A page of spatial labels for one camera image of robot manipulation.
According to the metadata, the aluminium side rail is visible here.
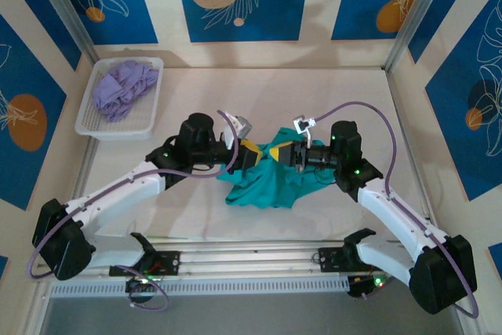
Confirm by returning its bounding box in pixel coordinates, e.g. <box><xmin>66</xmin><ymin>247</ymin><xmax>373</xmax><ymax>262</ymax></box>
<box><xmin>76</xmin><ymin>139</ymin><xmax>99</xmax><ymax>205</ymax></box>
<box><xmin>385</xmin><ymin>70</ymin><xmax>436</xmax><ymax>230</ymax></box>

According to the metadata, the thin black wire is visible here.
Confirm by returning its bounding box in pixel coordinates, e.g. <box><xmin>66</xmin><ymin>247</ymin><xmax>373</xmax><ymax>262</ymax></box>
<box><xmin>313</xmin><ymin>168</ymin><xmax>339</xmax><ymax>186</ymax></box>

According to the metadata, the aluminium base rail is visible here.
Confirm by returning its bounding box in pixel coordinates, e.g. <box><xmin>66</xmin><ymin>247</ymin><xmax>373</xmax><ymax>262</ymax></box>
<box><xmin>33</xmin><ymin>237</ymin><xmax>417</xmax><ymax>286</ymax></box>

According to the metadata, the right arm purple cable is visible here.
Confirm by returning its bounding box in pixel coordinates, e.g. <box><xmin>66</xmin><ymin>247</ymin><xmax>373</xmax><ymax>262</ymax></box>
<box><xmin>313</xmin><ymin>101</ymin><xmax>480</xmax><ymax>319</ymax></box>

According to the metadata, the aluminium corner post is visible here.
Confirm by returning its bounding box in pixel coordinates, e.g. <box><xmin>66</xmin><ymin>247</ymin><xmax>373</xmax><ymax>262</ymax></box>
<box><xmin>27</xmin><ymin>0</ymin><xmax>100</xmax><ymax>64</ymax></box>
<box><xmin>383</xmin><ymin>0</ymin><xmax>454</xmax><ymax>73</ymax></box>

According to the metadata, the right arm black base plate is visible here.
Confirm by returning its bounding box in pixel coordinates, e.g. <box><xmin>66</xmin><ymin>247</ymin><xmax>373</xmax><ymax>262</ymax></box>
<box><xmin>318</xmin><ymin>246</ymin><xmax>354</xmax><ymax>274</ymax></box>

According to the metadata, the white slotted cable duct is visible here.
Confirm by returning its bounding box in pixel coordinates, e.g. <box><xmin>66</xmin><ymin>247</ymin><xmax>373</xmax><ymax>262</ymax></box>
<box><xmin>50</xmin><ymin>275</ymin><xmax>351</xmax><ymax>299</ymax></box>

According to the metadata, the teal t-shirt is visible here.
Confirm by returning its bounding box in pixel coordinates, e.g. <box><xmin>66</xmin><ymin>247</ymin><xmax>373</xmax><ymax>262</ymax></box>
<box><xmin>215</xmin><ymin>126</ymin><xmax>339</xmax><ymax>210</ymax></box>

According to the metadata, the purple crumpled cloth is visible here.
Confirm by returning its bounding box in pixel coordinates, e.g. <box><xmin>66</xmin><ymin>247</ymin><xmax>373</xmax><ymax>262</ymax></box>
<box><xmin>92</xmin><ymin>59</ymin><xmax>160</xmax><ymax>123</ymax></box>

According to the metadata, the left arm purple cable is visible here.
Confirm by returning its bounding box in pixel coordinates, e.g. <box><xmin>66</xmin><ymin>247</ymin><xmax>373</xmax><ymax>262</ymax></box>
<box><xmin>25</xmin><ymin>109</ymin><xmax>240</xmax><ymax>311</ymax></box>

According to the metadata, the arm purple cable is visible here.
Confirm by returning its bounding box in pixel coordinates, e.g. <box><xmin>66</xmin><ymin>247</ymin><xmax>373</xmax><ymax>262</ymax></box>
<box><xmin>25</xmin><ymin>109</ymin><xmax>240</xmax><ymax>311</ymax></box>
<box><xmin>313</xmin><ymin>101</ymin><xmax>480</xmax><ymax>319</ymax></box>

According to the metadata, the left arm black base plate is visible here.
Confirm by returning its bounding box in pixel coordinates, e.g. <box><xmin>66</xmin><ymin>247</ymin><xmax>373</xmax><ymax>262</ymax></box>
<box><xmin>108</xmin><ymin>250</ymin><xmax>182</xmax><ymax>278</ymax></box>

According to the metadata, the white plastic basket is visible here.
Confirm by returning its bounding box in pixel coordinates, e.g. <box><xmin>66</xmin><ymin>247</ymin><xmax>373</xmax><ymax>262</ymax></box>
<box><xmin>74</xmin><ymin>56</ymin><xmax>165</xmax><ymax>142</ymax></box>

